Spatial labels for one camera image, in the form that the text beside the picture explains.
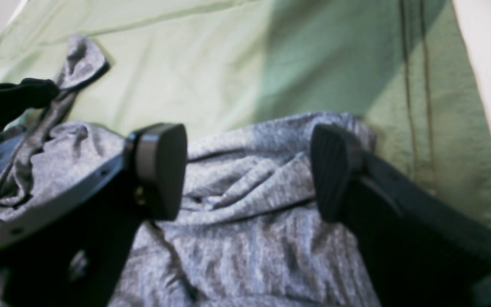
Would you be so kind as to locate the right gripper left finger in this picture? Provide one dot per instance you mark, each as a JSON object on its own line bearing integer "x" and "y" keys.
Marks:
{"x": 70, "y": 251}

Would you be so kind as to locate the grey heathered T-shirt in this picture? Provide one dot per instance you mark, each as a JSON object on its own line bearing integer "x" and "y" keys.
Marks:
{"x": 248, "y": 233}

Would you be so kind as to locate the green table cloth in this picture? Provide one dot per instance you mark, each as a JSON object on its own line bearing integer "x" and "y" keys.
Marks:
{"x": 401, "y": 66}

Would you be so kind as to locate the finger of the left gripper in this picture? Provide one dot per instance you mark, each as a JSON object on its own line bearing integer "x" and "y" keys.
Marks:
{"x": 29, "y": 93}

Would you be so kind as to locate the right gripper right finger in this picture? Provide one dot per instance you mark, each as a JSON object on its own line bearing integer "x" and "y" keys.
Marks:
{"x": 418, "y": 251}

